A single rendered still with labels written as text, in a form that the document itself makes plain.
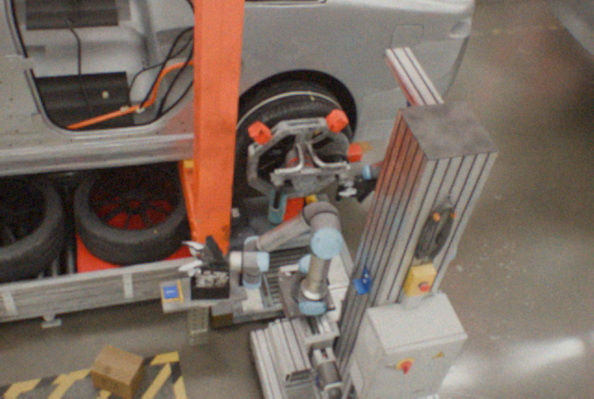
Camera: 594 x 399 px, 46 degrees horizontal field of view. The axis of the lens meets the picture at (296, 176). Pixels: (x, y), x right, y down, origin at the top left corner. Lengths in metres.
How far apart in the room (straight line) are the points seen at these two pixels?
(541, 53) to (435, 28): 3.10
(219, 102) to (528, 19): 4.71
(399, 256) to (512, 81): 3.91
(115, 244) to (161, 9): 1.52
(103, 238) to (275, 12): 1.50
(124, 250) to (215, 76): 1.38
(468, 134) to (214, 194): 1.42
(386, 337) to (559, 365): 1.92
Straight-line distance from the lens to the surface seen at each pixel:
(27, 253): 3.85
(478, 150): 2.25
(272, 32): 3.40
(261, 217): 4.27
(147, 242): 3.80
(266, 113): 3.57
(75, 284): 3.85
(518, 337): 4.44
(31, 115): 3.57
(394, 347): 2.68
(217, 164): 3.16
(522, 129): 5.78
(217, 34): 2.70
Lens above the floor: 3.47
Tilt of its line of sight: 46 degrees down
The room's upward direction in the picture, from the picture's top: 9 degrees clockwise
